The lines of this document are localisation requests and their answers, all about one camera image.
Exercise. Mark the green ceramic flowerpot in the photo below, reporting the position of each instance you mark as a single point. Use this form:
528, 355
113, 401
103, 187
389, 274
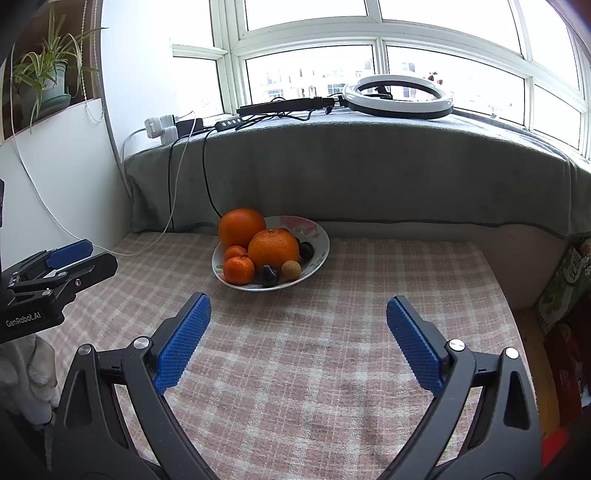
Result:
48, 94

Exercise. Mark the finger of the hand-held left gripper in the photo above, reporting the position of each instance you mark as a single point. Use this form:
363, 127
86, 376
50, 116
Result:
69, 253
92, 268

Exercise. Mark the person's left hand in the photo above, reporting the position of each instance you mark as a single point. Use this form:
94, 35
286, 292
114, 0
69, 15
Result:
27, 374

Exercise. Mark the green printed bag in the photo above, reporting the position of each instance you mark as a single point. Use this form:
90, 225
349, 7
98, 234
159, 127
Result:
565, 286

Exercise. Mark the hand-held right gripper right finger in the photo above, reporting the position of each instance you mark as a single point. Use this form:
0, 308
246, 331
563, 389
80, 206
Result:
413, 344

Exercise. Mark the small mandarin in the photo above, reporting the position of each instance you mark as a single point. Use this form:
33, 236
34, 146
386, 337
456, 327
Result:
234, 252
239, 270

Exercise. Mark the white window frame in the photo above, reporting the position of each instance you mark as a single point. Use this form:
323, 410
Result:
383, 34

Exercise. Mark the brown longan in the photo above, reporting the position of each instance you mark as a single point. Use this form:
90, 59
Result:
292, 270

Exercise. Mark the large smooth orange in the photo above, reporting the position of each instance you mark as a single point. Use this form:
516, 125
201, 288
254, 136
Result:
240, 228

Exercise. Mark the floral white plate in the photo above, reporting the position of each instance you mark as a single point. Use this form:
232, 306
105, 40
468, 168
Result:
316, 230

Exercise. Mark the dark purple plum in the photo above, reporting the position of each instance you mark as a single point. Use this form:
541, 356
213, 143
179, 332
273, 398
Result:
268, 276
307, 250

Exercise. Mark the spider plant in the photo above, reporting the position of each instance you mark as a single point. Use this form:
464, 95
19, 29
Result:
46, 60

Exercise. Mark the large orange with stem scar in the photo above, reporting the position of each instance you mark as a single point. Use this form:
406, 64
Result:
273, 251

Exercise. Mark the red paper piece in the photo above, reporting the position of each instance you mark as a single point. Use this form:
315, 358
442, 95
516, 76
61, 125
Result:
553, 441

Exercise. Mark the white charger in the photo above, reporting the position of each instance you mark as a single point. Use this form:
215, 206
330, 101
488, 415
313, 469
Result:
170, 134
159, 124

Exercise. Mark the black power adapter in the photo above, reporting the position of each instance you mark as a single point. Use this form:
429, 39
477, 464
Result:
190, 128

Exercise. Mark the dark red box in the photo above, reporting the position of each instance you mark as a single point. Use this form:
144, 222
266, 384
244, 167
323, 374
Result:
570, 369

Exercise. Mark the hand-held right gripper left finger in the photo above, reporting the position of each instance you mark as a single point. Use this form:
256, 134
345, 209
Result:
182, 341

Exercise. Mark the pink plaid blanket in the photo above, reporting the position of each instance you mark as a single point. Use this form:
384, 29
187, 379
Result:
300, 360

